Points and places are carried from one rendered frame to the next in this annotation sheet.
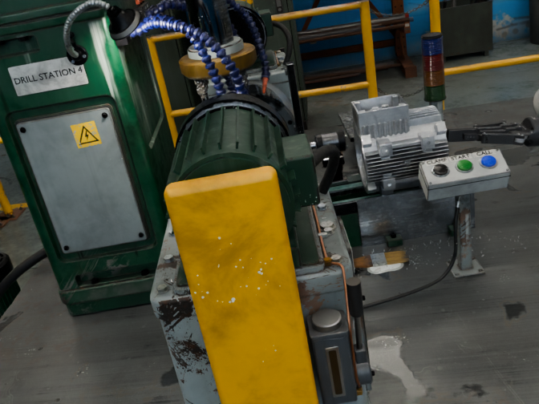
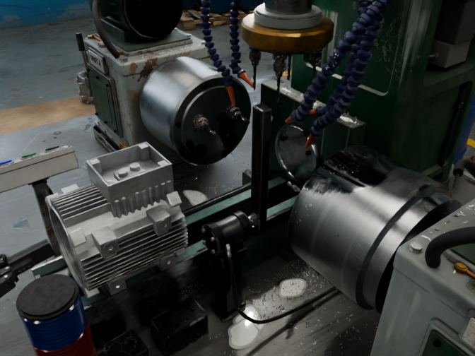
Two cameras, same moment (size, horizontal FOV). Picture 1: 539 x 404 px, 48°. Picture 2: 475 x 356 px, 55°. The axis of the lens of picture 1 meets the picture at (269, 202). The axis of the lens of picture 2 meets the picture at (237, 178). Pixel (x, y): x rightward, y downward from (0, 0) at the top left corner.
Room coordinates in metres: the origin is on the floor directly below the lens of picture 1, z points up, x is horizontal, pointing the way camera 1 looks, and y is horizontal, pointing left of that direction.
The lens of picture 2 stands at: (2.06, -0.58, 1.57)
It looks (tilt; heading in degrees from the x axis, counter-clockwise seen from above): 34 degrees down; 142
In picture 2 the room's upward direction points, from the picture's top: straight up
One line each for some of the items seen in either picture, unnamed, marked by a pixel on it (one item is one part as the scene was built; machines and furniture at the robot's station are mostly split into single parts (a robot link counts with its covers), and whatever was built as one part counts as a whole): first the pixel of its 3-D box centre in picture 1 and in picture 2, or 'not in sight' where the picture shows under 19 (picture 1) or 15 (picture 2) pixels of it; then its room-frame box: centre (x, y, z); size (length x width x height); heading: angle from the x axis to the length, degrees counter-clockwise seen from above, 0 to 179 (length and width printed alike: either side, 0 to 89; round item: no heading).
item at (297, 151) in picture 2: not in sight; (295, 154); (1.42, 0.11, 1.01); 0.15 x 0.02 x 0.15; 178
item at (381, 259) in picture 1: (366, 261); not in sight; (1.25, -0.20, 0.80); 0.21 x 0.05 x 0.01; 85
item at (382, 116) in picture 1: (379, 117); (131, 179); (1.40, -0.31, 1.11); 0.12 x 0.11 x 0.07; 88
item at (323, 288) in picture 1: (269, 328); (147, 93); (0.82, 0.04, 0.99); 0.35 x 0.31 x 0.37; 178
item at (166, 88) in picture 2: not in sight; (185, 103); (1.06, 0.03, 1.04); 0.37 x 0.25 x 0.25; 178
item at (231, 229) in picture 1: (273, 251); (125, 39); (0.78, 0.01, 1.16); 0.33 x 0.26 x 0.42; 178
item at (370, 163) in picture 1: (399, 149); (118, 227); (1.40, -0.35, 1.01); 0.20 x 0.19 x 0.19; 88
